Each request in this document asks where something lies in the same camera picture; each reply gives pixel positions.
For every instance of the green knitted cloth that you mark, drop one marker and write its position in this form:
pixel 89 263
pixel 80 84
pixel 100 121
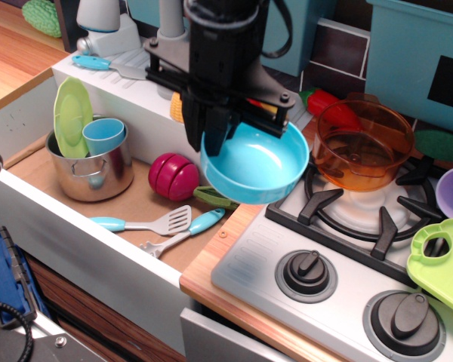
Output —
pixel 42 16

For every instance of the light blue plastic bowl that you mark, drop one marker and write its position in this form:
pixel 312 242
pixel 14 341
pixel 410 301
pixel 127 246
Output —
pixel 255 167

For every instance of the yellow toy corn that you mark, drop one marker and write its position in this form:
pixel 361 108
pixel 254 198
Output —
pixel 176 108

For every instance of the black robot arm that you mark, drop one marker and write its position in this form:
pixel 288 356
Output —
pixel 226 12

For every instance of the black stove knob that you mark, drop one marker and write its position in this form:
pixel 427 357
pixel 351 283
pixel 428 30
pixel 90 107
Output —
pixel 306 276
pixel 404 326

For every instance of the blue plastic case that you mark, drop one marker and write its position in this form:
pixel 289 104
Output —
pixel 17 284

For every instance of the blue handled toy pasta fork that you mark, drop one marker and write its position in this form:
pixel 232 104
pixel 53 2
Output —
pixel 197 226

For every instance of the right black stove knob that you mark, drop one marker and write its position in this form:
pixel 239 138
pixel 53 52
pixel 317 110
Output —
pixel 404 326

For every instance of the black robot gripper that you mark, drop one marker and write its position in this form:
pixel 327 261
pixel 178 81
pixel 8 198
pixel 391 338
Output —
pixel 221 81

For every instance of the black stove burner grate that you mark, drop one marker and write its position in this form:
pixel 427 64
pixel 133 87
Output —
pixel 373 228

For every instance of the white toy mixer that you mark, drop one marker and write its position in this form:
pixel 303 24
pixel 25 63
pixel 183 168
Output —
pixel 109 31

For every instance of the blue toy microwave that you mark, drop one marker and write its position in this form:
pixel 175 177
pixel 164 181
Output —
pixel 410 60

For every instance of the blue handled toy knife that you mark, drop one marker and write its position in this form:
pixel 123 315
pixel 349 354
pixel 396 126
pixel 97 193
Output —
pixel 101 64

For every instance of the red toy pepper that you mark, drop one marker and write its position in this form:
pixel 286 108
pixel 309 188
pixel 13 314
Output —
pixel 322 104

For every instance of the green plastic cutting board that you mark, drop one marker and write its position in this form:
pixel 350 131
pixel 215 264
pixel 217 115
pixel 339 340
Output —
pixel 433 273

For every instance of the blue handled toy spatula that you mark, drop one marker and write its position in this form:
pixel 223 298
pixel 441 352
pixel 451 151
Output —
pixel 171 223

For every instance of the green plastic plate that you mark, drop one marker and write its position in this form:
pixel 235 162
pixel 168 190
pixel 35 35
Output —
pixel 72 112

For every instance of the light blue plastic cup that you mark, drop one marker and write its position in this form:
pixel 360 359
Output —
pixel 103 135

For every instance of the grey toy faucet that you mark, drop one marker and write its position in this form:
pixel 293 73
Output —
pixel 172 29

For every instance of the magenta toy beet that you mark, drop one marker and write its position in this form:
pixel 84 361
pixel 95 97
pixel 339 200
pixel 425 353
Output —
pixel 176 178

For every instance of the steel toy pot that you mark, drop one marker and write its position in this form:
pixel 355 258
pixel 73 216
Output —
pixel 93 178

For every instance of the left black stove knob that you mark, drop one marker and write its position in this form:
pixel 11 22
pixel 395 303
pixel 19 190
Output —
pixel 306 276

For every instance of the dark green round sponge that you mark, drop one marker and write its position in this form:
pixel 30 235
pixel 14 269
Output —
pixel 436 144

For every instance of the orange transparent plastic pot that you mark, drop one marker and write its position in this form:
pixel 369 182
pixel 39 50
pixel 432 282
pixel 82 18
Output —
pixel 360 144

